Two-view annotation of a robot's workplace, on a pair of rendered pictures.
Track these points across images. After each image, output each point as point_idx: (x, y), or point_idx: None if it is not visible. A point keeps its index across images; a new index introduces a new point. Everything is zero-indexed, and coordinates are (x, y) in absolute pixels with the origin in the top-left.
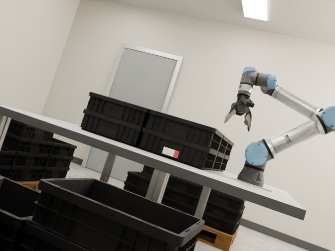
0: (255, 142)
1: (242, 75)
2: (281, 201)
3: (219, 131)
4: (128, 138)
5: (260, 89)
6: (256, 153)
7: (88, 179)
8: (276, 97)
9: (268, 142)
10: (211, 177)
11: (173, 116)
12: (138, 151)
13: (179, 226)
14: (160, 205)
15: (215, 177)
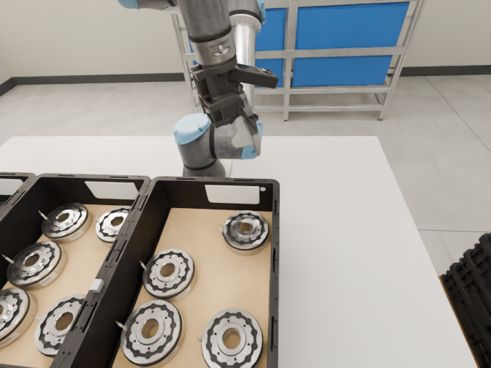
0: (258, 128)
1: (207, 4)
2: (382, 150)
3: (235, 178)
4: None
5: (136, 4)
6: (260, 139)
7: None
8: (174, 7)
9: (253, 110)
10: (401, 210)
11: (278, 285)
12: (397, 358)
13: None
14: None
15: (354, 209)
